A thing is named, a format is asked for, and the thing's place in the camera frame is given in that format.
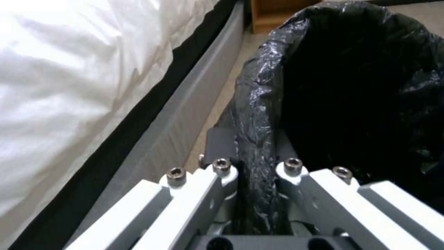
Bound white bed sheet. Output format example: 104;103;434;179
0;0;240;214

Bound grey bed frame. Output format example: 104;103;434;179
10;0;245;250

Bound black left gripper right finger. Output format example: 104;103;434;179
274;135;444;250

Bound trash bin with black bag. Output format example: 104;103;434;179
221;0;444;236

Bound wooden bedside cabinet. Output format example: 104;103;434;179
250;0;374;34

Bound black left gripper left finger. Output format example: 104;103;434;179
66;127;240;250

